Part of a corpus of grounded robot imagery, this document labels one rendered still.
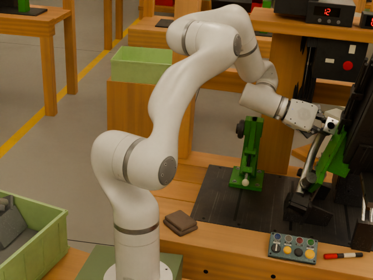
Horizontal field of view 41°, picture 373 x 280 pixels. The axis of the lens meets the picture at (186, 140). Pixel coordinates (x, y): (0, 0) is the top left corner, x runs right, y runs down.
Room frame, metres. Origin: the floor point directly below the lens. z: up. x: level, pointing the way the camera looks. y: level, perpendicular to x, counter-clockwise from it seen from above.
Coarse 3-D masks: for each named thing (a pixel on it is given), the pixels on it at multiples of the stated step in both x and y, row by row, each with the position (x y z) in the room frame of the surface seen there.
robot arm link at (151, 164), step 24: (192, 24) 1.33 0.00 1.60; (216, 24) 1.30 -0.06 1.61; (192, 48) 1.30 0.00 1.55; (216, 48) 1.24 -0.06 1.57; (240, 48) 1.28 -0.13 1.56; (168, 72) 1.22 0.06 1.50; (192, 72) 1.21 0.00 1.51; (216, 72) 1.26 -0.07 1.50; (168, 96) 1.16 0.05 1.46; (192, 96) 1.21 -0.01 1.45; (168, 120) 1.11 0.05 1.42; (144, 144) 1.04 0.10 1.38; (168, 144) 1.05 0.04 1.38; (144, 168) 0.99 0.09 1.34; (168, 168) 1.01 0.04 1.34
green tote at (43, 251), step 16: (0, 192) 1.45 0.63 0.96; (32, 208) 1.40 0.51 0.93; (48, 208) 1.37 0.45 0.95; (32, 224) 1.40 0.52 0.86; (48, 224) 1.27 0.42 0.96; (64, 224) 1.35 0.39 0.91; (32, 240) 1.19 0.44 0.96; (48, 240) 1.26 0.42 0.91; (64, 240) 1.34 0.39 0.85; (16, 256) 1.12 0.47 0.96; (32, 256) 1.19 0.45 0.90; (48, 256) 1.26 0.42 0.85; (0, 272) 1.06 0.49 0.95; (16, 272) 1.12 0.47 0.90; (32, 272) 1.18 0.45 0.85
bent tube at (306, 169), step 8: (328, 120) 1.57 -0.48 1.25; (336, 120) 1.57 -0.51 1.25; (328, 128) 1.55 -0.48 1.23; (320, 136) 1.61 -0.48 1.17; (312, 144) 1.63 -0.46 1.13; (320, 144) 1.63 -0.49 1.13; (312, 152) 1.61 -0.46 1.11; (312, 160) 1.59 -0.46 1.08; (304, 168) 1.57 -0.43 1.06; (304, 176) 1.54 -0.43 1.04; (296, 192) 1.52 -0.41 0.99; (304, 192) 1.51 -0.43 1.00
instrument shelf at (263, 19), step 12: (252, 12) 1.89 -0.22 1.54; (264, 12) 1.90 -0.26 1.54; (252, 24) 1.76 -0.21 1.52; (264, 24) 1.75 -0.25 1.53; (276, 24) 1.74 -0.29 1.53; (288, 24) 1.74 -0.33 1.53; (300, 24) 1.73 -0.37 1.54; (312, 24) 1.74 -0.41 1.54; (312, 36) 1.72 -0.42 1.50; (324, 36) 1.71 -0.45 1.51; (336, 36) 1.70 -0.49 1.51; (348, 36) 1.70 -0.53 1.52; (360, 36) 1.69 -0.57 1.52; (372, 36) 1.68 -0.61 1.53
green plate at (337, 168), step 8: (336, 128) 1.55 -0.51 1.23; (344, 128) 1.46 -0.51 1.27; (336, 136) 1.50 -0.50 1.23; (344, 136) 1.44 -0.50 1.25; (328, 144) 1.55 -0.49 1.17; (336, 144) 1.45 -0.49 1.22; (344, 144) 1.45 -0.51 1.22; (328, 152) 1.50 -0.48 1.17; (336, 152) 1.46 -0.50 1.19; (320, 160) 1.54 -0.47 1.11; (328, 160) 1.45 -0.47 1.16; (336, 160) 1.46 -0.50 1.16; (320, 168) 1.49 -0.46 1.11; (328, 168) 1.46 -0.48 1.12; (336, 168) 1.46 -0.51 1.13; (344, 168) 1.45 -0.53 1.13; (344, 176) 1.45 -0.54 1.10
